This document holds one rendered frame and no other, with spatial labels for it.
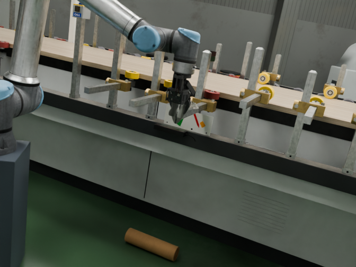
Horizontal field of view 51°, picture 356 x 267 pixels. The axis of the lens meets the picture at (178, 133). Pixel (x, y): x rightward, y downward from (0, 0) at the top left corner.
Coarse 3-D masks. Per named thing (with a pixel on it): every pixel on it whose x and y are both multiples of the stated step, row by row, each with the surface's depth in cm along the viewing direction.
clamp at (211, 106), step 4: (192, 96) 189; (192, 100) 187; (196, 100) 186; (200, 100) 185; (204, 100) 185; (208, 100) 186; (208, 104) 184; (212, 104) 183; (216, 104) 187; (208, 108) 184; (212, 108) 183
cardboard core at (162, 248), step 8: (128, 232) 206; (136, 232) 206; (128, 240) 205; (136, 240) 203; (144, 240) 202; (152, 240) 202; (160, 240) 202; (144, 248) 203; (152, 248) 200; (160, 248) 198; (168, 248) 198; (176, 248) 197; (168, 256) 197; (176, 256) 202
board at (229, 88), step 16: (0, 32) 307; (48, 48) 258; (64, 48) 273; (96, 48) 311; (96, 64) 226; (128, 64) 246; (144, 64) 260; (192, 80) 224; (208, 80) 235; (224, 80) 248; (240, 80) 263; (224, 96) 198; (288, 96) 224; (320, 96) 248; (288, 112) 186; (336, 112) 196; (352, 112) 205; (352, 128) 176
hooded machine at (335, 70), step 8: (352, 48) 617; (344, 56) 629; (352, 56) 606; (336, 64) 642; (352, 64) 595; (336, 72) 624; (352, 72) 594; (328, 80) 647; (336, 80) 620; (344, 80) 597; (352, 80) 598; (352, 88) 602; (344, 96) 605; (352, 96) 606
